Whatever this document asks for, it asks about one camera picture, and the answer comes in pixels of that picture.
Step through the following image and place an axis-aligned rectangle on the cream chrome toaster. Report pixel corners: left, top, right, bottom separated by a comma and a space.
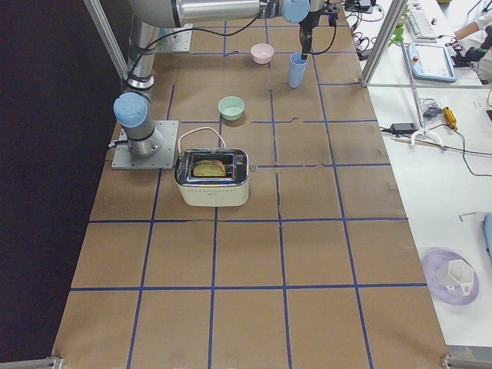
175, 148, 250, 207

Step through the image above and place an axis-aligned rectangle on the purple plate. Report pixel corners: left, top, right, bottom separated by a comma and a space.
422, 248, 480, 305

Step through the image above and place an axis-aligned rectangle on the aluminium frame post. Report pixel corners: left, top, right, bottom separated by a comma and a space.
360, 0, 407, 87

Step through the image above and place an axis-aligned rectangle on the white grabber tool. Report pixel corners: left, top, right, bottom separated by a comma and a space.
400, 41, 444, 151

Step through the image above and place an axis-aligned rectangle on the yellow tool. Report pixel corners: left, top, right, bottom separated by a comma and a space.
443, 107, 458, 131

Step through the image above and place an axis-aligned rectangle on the mint green bowl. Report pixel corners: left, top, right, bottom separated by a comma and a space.
218, 95, 245, 121

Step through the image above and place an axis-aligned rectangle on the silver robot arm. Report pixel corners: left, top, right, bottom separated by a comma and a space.
113, 16, 162, 158

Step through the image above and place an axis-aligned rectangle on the black power adapter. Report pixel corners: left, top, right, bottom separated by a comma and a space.
390, 123, 418, 134

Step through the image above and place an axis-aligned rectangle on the white paper cup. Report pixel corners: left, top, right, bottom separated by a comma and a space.
434, 259, 475, 296

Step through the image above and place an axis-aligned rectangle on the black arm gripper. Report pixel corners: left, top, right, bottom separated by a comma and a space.
299, 0, 340, 60

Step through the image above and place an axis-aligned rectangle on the toast slice in toaster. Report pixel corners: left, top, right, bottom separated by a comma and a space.
192, 159, 227, 178

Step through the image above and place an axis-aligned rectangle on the pink bowl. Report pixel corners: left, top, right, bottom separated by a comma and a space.
250, 43, 274, 65

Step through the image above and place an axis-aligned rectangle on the white power cable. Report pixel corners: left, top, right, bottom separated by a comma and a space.
178, 127, 227, 153

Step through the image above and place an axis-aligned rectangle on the white keyboard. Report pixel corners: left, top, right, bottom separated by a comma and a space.
407, 6, 438, 40

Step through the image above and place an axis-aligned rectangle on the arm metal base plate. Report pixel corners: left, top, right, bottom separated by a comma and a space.
155, 31, 192, 54
111, 120, 179, 170

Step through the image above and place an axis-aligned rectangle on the light blue plastic cup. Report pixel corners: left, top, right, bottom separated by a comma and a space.
289, 52, 308, 78

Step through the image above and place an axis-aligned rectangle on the blue teach pendant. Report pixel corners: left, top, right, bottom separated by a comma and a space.
406, 42, 457, 83

